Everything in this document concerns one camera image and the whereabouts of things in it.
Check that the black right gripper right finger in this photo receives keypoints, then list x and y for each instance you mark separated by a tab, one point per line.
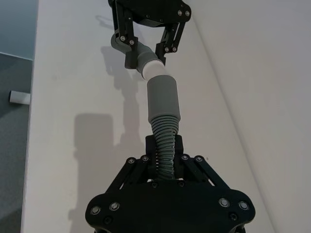
194	170

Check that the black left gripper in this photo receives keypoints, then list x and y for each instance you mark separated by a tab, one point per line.
150	11

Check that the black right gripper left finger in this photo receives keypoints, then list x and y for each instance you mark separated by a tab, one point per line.
136	170

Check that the grey elbow pipe white end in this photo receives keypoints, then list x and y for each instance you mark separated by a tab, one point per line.
148	61

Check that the small white cylinder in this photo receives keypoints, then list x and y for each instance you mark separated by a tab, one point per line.
20	97

